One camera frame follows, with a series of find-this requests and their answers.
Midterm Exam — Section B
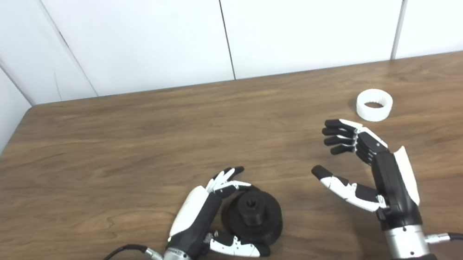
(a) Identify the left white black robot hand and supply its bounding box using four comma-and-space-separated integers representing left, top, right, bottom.
158, 163, 272, 260

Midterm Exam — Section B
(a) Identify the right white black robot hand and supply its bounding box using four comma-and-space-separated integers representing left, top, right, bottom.
303, 107, 424, 242

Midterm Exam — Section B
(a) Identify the round black plastic part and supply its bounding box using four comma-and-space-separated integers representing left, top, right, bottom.
217, 182, 287, 253

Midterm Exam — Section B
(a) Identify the white toothed plastic ring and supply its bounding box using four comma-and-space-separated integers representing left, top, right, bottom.
353, 85, 397, 125

